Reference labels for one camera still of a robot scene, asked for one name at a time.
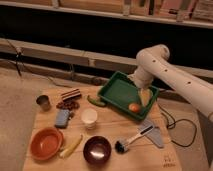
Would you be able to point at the green plastic cup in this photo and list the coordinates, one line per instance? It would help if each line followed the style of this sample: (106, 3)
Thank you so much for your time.
(151, 94)

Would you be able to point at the brown grapes toy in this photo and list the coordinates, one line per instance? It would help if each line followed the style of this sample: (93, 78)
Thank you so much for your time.
(68, 105)

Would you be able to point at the yellow corn toy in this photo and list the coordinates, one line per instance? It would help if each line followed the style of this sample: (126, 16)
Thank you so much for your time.
(70, 148)

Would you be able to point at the small metal cup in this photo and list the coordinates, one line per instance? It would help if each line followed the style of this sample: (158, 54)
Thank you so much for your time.
(43, 102)

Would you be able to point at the blue sponge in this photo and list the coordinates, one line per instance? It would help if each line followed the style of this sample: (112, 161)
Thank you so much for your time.
(62, 118)

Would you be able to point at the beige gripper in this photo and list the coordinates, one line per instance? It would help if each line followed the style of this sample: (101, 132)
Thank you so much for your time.
(145, 97)

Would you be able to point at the green plastic tray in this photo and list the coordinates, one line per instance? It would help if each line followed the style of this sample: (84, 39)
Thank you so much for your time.
(120, 91)

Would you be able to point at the orange ball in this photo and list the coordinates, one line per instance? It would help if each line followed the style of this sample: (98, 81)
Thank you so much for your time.
(134, 107)

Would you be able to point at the orange bowl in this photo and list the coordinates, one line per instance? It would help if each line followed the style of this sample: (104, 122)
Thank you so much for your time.
(46, 143)

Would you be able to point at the striped chocolate cake toy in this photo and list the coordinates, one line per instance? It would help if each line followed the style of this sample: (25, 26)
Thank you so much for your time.
(71, 94)

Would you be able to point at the green cucumber toy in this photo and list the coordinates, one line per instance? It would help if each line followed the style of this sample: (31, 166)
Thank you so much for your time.
(96, 102)

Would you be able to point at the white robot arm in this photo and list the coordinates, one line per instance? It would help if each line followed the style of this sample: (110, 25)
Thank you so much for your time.
(152, 62)

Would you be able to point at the white paper cup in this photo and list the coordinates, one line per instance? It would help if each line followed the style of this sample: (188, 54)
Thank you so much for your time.
(89, 117)

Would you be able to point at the black and white dish brush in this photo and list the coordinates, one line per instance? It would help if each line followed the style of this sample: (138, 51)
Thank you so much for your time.
(122, 146)

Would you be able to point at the dark maroon bowl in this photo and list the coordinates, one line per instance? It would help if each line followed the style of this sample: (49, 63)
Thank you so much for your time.
(97, 150)

